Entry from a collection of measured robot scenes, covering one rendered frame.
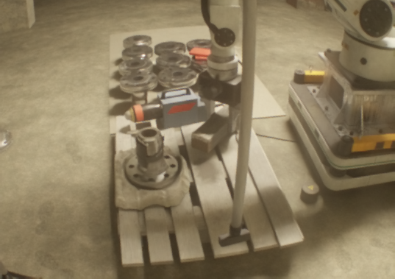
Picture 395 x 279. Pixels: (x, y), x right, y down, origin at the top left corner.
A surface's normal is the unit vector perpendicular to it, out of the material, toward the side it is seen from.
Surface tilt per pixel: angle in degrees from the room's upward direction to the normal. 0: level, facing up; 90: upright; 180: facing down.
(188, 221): 0
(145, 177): 0
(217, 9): 90
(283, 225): 0
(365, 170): 90
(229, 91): 90
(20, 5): 90
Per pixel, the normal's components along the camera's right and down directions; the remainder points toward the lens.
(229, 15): 0.02, 0.55
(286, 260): -0.01, -0.83
